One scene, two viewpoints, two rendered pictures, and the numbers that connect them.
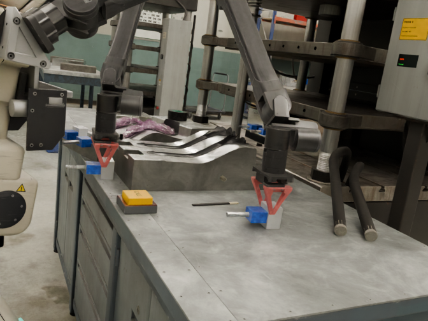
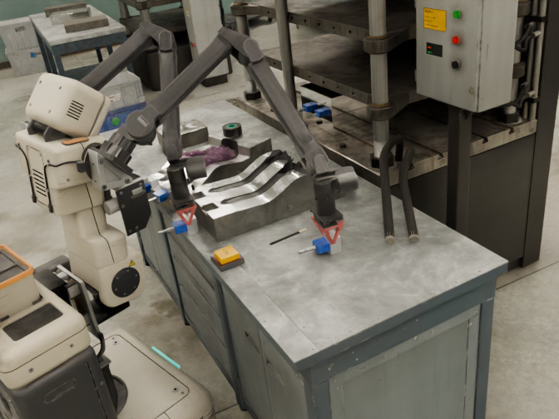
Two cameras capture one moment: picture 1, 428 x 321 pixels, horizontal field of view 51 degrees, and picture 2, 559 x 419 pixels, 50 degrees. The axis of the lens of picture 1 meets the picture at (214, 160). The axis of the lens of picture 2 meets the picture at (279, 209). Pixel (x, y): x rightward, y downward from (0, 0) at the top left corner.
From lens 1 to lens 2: 0.80 m
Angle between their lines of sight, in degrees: 16
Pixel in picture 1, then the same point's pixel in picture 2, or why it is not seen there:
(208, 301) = (297, 337)
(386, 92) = (422, 78)
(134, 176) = (216, 230)
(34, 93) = (121, 193)
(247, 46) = (281, 115)
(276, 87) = (313, 147)
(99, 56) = not seen: outside the picture
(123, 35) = not seen: hidden behind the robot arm
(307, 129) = (345, 174)
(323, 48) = (358, 33)
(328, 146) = (379, 135)
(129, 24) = not seen: hidden behind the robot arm
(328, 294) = (376, 309)
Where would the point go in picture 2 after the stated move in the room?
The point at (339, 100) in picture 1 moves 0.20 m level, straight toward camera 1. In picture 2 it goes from (380, 93) to (376, 112)
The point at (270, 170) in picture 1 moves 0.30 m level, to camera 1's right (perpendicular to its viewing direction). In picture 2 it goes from (324, 214) to (426, 202)
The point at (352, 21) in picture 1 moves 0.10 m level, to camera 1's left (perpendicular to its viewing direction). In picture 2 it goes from (376, 18) to (347, 22)
